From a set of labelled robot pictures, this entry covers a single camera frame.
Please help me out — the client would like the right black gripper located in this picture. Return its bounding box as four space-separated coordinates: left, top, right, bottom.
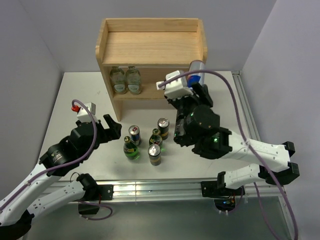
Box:
163 81 213 144

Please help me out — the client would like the silver blue energy can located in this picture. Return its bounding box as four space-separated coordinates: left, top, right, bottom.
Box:
187 60 205 88

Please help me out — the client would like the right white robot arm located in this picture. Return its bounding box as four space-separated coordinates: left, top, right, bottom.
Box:
164 82 300 197

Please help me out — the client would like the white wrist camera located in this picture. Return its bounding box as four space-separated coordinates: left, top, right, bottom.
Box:
70 101 97 122
156 76 193 100

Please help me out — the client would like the blue red energy can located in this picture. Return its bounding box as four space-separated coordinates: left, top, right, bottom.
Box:
128 125 142 146

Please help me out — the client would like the clear glass bottle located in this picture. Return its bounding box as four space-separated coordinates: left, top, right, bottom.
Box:
109 66 127 94
125 66 142 95

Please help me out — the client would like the black yellow soda can front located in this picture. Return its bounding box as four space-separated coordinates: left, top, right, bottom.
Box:
147 144 161 166

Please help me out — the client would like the wooden two-tier shelf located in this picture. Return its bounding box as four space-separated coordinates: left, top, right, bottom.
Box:
95 18 208 121

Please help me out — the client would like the aluminium front rail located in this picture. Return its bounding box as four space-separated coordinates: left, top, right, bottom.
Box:
42 174 287 203

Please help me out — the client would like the aluminium side rail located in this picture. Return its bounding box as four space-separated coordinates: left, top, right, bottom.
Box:
231 70 298 240

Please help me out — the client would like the clear glass bottle right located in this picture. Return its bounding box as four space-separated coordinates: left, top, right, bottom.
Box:
125 66 142 95

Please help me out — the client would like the black yellow soda can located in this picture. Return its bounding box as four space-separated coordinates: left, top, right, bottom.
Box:
157 118 170 140
147 144 161 166

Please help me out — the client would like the green glass bottle rear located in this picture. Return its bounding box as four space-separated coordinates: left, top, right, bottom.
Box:
148 128 163 148

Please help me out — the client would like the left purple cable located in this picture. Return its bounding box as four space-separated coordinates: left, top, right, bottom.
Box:
0 99 98 212

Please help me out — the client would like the clear glass bottle left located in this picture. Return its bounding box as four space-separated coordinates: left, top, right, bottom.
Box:
109 66 127 94

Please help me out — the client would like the green glass bottle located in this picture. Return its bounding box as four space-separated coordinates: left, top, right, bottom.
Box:
148 128 163 148
123 136 139 160

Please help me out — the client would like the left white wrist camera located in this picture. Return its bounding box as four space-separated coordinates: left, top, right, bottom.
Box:
70 101 97 122

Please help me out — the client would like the purple cable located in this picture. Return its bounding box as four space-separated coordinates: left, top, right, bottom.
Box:
158 69 300 240
0 99 98 212

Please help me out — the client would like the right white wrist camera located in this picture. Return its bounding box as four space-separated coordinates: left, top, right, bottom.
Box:
156 76 193 100

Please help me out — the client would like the green glass bottle front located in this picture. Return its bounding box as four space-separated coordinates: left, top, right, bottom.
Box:
123 136 139 160

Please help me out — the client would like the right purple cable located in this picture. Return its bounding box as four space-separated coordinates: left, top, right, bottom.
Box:
158 69 300 240

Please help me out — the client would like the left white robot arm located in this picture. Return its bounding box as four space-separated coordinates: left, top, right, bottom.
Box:
0 114 122 240

